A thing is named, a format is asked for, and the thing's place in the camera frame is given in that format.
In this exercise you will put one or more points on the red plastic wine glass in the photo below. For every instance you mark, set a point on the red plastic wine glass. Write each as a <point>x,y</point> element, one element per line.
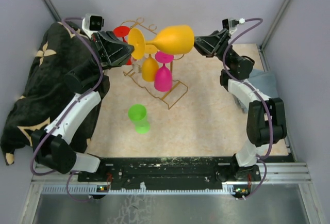
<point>122,32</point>

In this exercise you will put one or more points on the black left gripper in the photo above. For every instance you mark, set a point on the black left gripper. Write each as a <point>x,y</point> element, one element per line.
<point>111,50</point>

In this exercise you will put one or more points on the green plastic wine glass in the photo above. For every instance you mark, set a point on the green plastic wine glass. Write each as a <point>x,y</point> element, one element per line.
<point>138,116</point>

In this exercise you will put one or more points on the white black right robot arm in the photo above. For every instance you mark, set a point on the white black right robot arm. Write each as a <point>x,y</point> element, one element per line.
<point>266,123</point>

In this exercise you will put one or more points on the gold wire wine glass rack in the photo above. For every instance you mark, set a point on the gold wire wine glass rack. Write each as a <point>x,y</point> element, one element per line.
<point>149,86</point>

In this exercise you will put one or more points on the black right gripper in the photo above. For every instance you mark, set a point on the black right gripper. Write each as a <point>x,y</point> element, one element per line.
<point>213,44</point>

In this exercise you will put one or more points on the black floral blanket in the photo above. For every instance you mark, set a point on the black floral blanket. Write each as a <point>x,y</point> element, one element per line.
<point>46,94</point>

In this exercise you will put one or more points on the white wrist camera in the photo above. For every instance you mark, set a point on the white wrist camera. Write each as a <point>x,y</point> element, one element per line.
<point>231,24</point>
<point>92,23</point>

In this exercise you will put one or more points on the pink plastic wine glass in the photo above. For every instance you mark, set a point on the pink plastic wine glass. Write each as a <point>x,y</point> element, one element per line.
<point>163,78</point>

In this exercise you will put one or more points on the orange plastic wine glass back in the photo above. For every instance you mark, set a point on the orange plastic wine glass back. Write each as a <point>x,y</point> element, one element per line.
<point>150,65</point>

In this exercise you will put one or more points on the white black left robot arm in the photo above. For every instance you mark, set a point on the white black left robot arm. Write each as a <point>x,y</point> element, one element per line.
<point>52,144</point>

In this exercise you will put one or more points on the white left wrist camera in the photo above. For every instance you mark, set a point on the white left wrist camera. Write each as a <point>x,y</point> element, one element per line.
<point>92,23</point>

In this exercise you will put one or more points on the orange plastic wine glass front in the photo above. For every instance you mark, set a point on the orange plastic wine glass front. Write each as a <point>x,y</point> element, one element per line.
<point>173,40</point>

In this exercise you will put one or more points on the orange plastic wine glass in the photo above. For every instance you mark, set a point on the orange plastic wine glass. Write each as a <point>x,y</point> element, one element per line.
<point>173,40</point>
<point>150,65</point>

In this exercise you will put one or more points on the clear wine glass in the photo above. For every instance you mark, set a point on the clear wine glass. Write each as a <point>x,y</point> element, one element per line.
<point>138,42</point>

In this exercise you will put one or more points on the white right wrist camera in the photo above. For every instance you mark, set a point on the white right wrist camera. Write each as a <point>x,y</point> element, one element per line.
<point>231,24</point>

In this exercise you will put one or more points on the grey folded cloth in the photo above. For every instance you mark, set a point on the grey folded cloth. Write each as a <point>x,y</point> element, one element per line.
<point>265,82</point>

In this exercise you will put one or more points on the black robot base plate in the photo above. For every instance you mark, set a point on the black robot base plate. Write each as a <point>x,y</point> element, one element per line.
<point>170,173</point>

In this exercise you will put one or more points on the grey slotted cable duct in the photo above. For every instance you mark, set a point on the grey slotted cable duct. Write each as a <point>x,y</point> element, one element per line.
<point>94,189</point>

